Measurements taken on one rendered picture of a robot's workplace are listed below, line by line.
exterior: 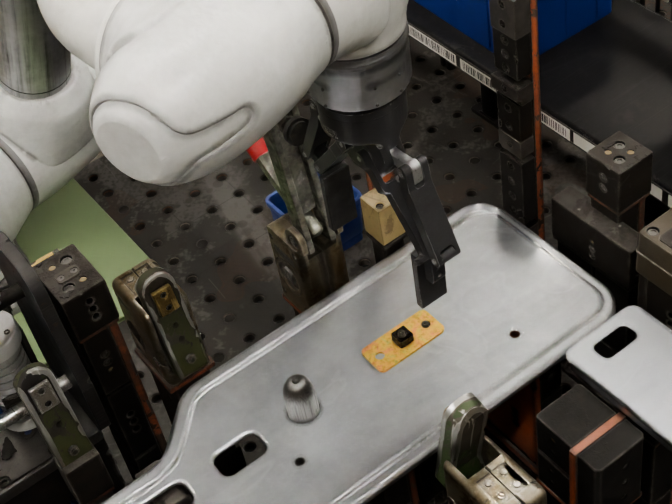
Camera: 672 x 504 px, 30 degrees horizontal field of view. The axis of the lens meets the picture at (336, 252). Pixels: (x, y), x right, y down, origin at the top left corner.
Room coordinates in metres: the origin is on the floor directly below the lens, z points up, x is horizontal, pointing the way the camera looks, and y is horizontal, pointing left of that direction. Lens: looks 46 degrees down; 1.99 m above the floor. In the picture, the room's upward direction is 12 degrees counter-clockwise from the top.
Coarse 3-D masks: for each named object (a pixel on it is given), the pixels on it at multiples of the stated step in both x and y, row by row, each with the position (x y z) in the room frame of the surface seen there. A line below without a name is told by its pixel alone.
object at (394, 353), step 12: (420, 312) 0.85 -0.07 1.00; (408, 324) 0.84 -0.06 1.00; (420, 324) 0.83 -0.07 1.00; (432, 324) 0.83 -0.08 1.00; (384, 336) 0.83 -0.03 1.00; (396, 336) 0.82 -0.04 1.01; (408, 336) 0.81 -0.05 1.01; (420, 336) 0.82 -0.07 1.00; (432, 336) 0.82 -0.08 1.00; (372, 348) 0.82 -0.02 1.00; (384, 348) 0.81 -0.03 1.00; (396, 348) 0.81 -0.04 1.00; (408, 348) 0.81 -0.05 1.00; (372, 360) 0.80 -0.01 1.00; (384, 360) 0.80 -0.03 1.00; (396, 360) 0.79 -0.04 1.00
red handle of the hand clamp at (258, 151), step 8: (256, 144) 1.01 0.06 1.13; (264, 144) 1.02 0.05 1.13; (248, 152) 1.01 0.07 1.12; (256, 152) 1.01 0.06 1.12; (264, 152) 1.01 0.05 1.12; (256, 160) 1.01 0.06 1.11; (264, 160) 1.00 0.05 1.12; (264, 168) 1.00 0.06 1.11; (272, 168) 0.99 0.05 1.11; (272, 176) 0.99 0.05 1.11; (272, 184) 0.99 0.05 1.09; (280, 192) 0.97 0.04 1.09; (312, 216) 0.95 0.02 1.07; (312, 224) 0.94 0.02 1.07; (320, 224) 0.94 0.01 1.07; (312, 232) 0.93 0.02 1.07; (320, 232) 0.94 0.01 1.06
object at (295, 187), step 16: (272, 128) 0.94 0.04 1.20; (288, 128) 0.93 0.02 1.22; (304, 128) 0.93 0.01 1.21; (272, 144) 0.94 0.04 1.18; (288, 144) 0.96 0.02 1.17; (272, 160) 0.95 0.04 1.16; (288, 160) 0.95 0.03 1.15; (304, 160) 0.95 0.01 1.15; (288, 176) 0.94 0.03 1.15; (304, 176) 0.95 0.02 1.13; (288, 192) 0.94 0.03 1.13; (304, 192) 0.95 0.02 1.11; (320, 192) 0.95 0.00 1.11; (288, 208) 0.94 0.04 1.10; (304, 208) 0.94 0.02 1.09; (320, 208) 0.94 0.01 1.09; (304, 224) 0.93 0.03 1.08
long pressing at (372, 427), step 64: (512, 256) 0.90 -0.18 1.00; (320, 320) 0.87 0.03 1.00; (384, 320) 0.85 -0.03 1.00; (448, 320) 0.83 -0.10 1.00; (512, 320) 0.82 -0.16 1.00; (576, 320) 0.80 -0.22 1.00; (192, 384) 0.82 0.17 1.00; (256, 384) 0.80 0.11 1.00; (320, 384) 0.79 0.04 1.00; (384, 384) 0.77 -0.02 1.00; (448, 384) 0.75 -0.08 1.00; (512, 384) 0.74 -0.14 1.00; (192, 448) 0.74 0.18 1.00; (320, 448) 0.71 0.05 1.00; (384, 448) 0.69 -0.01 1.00
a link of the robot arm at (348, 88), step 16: (400, 48) 0.79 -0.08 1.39; (336, 64) 0.78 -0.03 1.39; (352, 64) 0.77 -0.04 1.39; (368, 64) 0.77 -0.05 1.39; (384, 64) 0.78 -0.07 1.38; (400, 64) 0.79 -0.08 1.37; (320, 80) 0.79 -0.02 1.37; (336, 80) 0.78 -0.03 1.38; (352, 80) 0.77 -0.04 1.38; (368, 80) 0.77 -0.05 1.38; (384, 80) 0.78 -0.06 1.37; (400, 80) 0.79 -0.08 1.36; (320, 96) 0.79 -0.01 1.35; (336, 96) 0.78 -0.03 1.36; (352, 96) 0.77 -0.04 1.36; (368, 96) 0.77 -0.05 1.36; (384, 96) 0.78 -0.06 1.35
